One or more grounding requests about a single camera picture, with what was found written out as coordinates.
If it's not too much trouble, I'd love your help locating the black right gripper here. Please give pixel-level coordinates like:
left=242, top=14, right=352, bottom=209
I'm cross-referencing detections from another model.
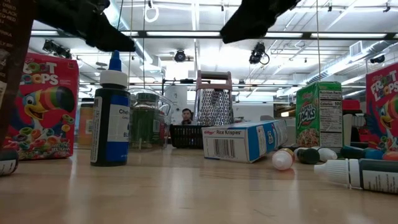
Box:
left=220, top=0, right=301, bottom=45

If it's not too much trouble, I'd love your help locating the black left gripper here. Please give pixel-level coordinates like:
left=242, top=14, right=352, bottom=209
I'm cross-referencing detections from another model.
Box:
left=34, top=0, right=136, bottom=53

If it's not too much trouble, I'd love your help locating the clear plastic container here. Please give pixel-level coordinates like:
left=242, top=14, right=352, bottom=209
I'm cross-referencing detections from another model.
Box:
left=74, top=88, right=174, bottom=152

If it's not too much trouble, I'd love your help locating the orange spice jar black lid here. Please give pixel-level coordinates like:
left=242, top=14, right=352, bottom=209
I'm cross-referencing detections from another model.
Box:
left=77, top=97, right=95, bottom=148

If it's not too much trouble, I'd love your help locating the green lid spice jar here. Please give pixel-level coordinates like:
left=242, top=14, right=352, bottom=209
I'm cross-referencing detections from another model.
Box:
left=130, top=92, right=167, bottom=150

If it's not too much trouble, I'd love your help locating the brown seasoning packet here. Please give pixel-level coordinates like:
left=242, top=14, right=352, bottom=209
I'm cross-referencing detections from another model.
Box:
left=0, top=0, right=39, bottom=147

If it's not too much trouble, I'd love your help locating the large blue food colouring bottle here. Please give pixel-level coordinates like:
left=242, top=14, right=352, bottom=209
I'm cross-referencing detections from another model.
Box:
left=90, top=50, right=131, bottom=167

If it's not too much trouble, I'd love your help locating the red Froot Loops cereal box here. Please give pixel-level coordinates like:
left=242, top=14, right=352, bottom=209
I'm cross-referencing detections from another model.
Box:
left=364, top=62, right=398, bottom=154
left=4, top=52, right=80, bottom=161

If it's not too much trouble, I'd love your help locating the red lid spice tin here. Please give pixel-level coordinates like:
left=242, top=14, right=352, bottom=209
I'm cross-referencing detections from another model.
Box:
left=159, top=120, right=167, bottom=146

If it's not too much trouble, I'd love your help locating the green Apple Jacks cereal box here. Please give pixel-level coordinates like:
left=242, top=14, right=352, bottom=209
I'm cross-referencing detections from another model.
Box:
left=295, top=81, right=344, bottom=149

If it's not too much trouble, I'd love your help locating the blue Rice Krispies cereal box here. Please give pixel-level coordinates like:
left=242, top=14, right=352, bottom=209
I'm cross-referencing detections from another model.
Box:
left=201, top=119, right=289, bottom=164

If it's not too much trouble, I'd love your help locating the black plastic basket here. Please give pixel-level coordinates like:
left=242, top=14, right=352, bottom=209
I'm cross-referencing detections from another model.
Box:
left=169, top=124, right=206, bottom=150

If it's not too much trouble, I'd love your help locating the small yellow dropper bottle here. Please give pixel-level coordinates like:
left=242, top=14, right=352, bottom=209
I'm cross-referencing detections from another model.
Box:
left=271, top=147, right=295, bottom=172

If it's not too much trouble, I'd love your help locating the small dark green dropper bottle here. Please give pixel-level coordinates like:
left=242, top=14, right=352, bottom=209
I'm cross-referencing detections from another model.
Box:
left=293, top=146, right=322, bottom=166

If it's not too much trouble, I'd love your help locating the small grey dropper bottle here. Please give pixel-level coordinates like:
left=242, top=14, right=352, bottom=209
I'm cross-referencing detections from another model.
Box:
left=317, top=146, right=339, bottom=163

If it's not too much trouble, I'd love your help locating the small black dropper bottle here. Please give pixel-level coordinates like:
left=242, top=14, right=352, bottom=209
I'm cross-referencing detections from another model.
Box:
left=0, top=148, right=20, bottom=177
left=313, top=158, right=398, bottom=195

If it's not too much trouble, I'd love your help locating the long blue dropper bottle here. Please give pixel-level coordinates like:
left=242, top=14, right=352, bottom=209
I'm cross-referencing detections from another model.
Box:
left=340, top=145, right=385, bottom=161

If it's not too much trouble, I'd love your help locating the pink metal box grater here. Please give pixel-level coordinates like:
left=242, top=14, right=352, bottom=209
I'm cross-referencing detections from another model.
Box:
left=193, top=70, right=235, bottom=127

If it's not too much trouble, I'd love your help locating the person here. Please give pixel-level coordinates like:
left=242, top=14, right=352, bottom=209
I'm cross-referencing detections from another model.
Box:
left=181, top=108, right=194, bottom=126

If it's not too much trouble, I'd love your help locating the red storage bin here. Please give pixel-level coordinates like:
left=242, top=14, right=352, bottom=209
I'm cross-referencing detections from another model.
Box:
left=341, top=99, right=361, bottom=111

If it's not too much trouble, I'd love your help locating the black storage shelf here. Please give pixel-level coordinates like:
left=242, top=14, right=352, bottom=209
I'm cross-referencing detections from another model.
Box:
left=341, top=99, right=368, bottom=149

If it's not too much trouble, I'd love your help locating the black rig camera with cable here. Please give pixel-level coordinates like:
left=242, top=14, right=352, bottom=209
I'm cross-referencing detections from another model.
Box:
left=248, top=41, right=271, bottom=65

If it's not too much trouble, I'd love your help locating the black overhead rig frame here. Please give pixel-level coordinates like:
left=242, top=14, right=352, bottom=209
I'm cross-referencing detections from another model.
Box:
left=30, top=29, right=398, bottom=40

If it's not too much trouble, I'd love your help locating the white hanging ring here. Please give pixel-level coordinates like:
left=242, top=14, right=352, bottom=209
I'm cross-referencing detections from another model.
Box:
left=144, top=3, right=160, bottom=24

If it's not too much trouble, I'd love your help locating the black wall camera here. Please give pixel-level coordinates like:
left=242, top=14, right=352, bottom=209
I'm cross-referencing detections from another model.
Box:
left=369, top=54, right=386, bottom=65

